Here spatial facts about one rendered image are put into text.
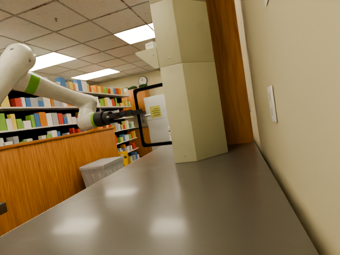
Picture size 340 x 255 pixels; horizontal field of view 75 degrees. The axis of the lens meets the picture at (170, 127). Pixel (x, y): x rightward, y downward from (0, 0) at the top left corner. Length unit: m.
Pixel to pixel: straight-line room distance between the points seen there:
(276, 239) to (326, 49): 0.30
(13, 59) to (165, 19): 0.69
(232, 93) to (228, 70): 0.14
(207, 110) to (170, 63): 0.29
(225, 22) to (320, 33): 1.14
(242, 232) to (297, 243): 0.09
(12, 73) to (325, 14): 1.08
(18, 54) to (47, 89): 0.27
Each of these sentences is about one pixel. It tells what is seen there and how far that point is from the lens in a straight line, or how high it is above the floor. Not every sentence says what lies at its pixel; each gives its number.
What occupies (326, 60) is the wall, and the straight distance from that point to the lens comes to 0.36.
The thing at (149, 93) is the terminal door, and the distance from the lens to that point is 1.46.
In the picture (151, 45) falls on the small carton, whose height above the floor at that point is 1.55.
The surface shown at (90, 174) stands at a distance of 3.32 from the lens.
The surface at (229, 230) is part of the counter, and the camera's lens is 0.48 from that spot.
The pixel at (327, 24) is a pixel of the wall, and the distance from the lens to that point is 0.35.
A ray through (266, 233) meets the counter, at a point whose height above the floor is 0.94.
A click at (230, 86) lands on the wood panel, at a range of 1.40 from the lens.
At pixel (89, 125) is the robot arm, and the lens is 1.41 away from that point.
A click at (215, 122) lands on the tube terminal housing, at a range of 1.14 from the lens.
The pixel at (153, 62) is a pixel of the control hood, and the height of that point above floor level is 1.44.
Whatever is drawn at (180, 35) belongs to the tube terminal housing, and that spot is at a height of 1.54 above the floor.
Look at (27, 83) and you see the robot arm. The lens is 1.37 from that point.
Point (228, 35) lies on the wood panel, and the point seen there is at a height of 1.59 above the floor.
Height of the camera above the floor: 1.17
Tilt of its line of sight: 3 degrees down
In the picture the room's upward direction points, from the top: 9 degrees counter-clockwise
